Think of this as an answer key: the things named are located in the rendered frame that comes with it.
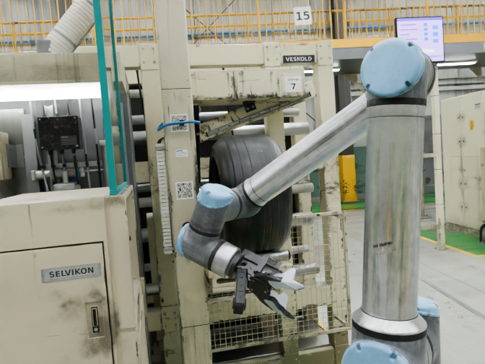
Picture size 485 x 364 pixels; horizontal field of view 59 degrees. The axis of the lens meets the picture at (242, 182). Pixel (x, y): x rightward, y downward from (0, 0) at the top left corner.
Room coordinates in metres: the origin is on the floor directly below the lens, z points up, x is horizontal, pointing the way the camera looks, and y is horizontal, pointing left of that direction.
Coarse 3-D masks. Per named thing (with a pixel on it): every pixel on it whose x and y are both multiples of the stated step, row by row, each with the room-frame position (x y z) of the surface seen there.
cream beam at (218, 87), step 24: (192, 72) 2.13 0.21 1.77; (216, 72) 2.15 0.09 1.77; (240, 72) 2.17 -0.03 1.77; (264, 72) 2.20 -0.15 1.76; (288, 72) 2.23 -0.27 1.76; (192, 96) 2.12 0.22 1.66; (216, 96) 2.15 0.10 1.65; (240, 96) 2.17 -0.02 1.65; (264, 96) 2.20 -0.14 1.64; (288, 96) 2.23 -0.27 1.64
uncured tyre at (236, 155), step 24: (216, 144) 1.91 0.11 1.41; (240, 144) 1.83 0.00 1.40; (264, 144) 1.84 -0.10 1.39; (216, 168) 2.17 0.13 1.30; (240, 168) 1.74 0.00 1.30; (288, 192) 1.76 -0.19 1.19; (264, 216) 1.73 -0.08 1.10; (288, 216) 1.77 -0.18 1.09; (240, 240) 1.76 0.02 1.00; (264, 240) 1.78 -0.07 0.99
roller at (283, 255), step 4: (264, 252) 1.86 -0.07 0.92; (268, 252) 1.86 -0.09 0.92; (272, 252) 1.86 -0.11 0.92; (276, 252) 1.86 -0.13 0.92; (280, 252) 1.86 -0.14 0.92; (284, 252) 1.86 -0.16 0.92; (288, 252) 1.87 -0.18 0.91; (272, 256) 1.85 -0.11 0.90; (276, 256) 1.85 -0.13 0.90; (280, 256) 1.85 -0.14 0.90; (284, 256) 1.86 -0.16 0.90; (288, 256) 1.86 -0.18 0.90; (268, 260) 1.84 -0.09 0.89; (272, 260) 1.85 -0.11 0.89; (280, 260) 1.86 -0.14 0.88
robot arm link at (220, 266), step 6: (222, 246) 1.13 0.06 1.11; (228, 246) 1.13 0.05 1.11; (234, 246) 1.14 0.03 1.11; (222, 252) 1.12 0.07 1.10; (228, 252) 1.12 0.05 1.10; (234, 252) 1.12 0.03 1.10; (240, 252) 1.16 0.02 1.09; (216, 258) 1.11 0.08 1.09; (222, 258) 1.11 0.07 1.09; (228, 258) 1.11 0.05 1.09; (234, 258) 1.12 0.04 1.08; (216, 264) 1.11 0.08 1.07; (222, 264) 1.10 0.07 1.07; (228, 264) 1.10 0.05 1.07; (216, 270) 1.12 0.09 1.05; (222, 270) 1.11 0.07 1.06; (228, 270) 1.12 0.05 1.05; (222, 276) 1.12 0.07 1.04
